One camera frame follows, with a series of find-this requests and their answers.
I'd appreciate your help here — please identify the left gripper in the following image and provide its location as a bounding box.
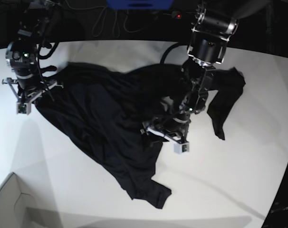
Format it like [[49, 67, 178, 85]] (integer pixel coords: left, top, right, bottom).
[[140, 114, 191, 152]]

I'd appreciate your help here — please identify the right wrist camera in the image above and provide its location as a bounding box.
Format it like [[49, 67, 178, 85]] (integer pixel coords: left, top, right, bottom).
[[16, 102, 31, 115]]

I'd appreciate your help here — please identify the grey looped cable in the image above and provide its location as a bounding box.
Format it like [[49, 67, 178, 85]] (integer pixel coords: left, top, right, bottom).
[[91, 7, 159, 38]]

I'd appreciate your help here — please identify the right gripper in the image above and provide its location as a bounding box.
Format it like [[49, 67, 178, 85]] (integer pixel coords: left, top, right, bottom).
[[1, 77, 62, 104]]

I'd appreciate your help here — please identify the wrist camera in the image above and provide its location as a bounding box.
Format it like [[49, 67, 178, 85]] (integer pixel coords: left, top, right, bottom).
[[16, 102, 31, 115], [174, 141, 190, 154]]

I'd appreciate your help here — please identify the white cardboard box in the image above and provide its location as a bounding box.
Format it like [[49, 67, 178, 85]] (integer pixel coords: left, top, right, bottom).
[[0, 173, 37, 228]]

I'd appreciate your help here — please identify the blue plastic bin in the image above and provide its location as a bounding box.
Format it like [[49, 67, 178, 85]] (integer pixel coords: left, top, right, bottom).
[[107, 0, 173, 10]]

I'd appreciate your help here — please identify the black t-shirt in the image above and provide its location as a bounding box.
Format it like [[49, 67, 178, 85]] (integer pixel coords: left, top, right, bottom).
[[33, 61, 246, 210]]

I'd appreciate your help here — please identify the black power strip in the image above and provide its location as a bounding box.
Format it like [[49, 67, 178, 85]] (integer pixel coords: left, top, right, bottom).
[[171, 10, 197, 22]]

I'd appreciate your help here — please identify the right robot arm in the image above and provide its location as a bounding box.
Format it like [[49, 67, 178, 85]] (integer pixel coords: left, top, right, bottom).
[[2, 0, 59, 107]]

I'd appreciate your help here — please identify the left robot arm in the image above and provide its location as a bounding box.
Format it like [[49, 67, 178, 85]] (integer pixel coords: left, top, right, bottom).
[[142, 0, 268, 154]]

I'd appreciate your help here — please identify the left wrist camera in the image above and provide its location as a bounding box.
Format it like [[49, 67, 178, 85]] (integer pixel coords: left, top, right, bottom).
[[174, 141, 190, 154]]

